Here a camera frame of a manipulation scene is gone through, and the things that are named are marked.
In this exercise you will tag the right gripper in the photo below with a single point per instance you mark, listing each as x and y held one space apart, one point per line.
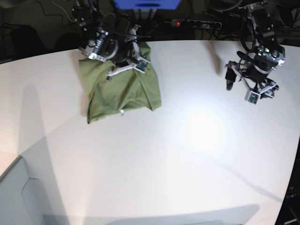
127 55

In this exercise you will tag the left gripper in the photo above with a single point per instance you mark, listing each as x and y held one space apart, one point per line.
254 78

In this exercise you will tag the green T-shirt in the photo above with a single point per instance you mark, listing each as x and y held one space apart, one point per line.
125 91

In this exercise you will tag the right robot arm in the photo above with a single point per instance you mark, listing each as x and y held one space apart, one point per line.
105 44

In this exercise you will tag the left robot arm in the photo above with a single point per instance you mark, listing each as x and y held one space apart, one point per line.
264 56

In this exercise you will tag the blue box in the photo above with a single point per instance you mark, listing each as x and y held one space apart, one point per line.
147 4

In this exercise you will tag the black power strip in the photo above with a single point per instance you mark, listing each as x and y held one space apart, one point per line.
195 24

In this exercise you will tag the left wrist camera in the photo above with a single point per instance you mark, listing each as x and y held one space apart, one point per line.
252 97

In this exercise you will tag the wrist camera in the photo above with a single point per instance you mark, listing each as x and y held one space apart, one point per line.
252 97
141 66

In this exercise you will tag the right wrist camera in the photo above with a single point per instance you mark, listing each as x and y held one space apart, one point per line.
141 66

